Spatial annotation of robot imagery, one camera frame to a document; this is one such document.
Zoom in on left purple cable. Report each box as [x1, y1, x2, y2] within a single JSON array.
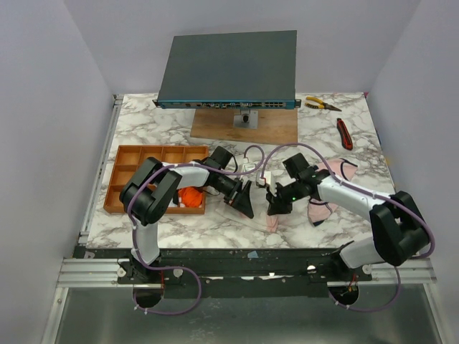
[[127, 145, 267, 275]]

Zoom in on wooden base board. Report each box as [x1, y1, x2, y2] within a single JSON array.
[[191, 109, 298, 145]]

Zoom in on purple cable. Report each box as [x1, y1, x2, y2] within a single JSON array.
[[258, 143, 437, 259], [127, 145, 267, 275]]

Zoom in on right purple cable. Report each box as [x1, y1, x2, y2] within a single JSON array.
[[258, 143, 437, 259]]

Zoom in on pink navy-trimmed underwear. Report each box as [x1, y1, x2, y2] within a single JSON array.
[[308, 158, 358, 226]]

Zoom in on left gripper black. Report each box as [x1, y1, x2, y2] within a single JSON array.
[[214, 172, 255, 219]]

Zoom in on white pink-trimmed underwear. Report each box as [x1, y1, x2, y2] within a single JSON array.
[[216, 186, 279, 233]]

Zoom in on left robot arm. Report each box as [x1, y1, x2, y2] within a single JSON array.
[[119, 146, 254, 283]]

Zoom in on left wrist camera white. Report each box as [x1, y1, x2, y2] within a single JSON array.
[[240, 162, 257, 176]]

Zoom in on network switch grey blue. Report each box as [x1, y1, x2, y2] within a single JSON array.
[[154, 30, 301, 110]]

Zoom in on black mounting rail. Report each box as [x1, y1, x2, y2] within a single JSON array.
[[118, 249, 372, 299]]

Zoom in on grey metal stand bracket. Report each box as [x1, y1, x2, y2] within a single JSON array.
[[233, 110, 258, 129]]

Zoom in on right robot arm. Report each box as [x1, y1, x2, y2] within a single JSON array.
[[265, 153, 432, 281]]

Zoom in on aluminium frame rail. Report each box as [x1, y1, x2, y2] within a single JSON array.
[[57, 95, 123, 288]]

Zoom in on orange rolled cloth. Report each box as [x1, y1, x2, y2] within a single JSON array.
[[178, 187, 204, 208]]

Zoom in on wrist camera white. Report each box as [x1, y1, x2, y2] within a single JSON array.
[[240, 162, 257, 176], [255, 171, 276, 195]]

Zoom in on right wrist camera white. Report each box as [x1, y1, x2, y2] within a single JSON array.
[[255, 171, 276, 195]]

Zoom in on red black utility knife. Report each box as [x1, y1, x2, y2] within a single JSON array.
[[336, 118, 354, 151]]

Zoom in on yellow handled pliers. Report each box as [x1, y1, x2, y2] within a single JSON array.
[[305, 96, 341, 112]]

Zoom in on brown compartment tray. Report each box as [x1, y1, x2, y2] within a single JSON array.
[[103, 145, 209, 214]]

